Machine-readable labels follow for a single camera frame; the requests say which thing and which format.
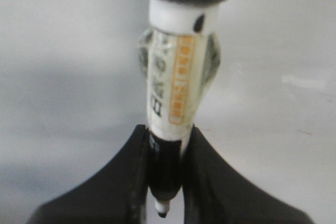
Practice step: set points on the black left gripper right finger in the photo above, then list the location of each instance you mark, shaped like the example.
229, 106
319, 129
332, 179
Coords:
215, 193

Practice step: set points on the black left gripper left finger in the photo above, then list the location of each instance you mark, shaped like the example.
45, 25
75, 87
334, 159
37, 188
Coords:
115, 194

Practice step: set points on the white black whiteboard marker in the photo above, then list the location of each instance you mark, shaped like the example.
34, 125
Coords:
179, 56

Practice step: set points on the white whiteboard with aluminium frame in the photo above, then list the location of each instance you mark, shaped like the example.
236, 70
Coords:
72, 93

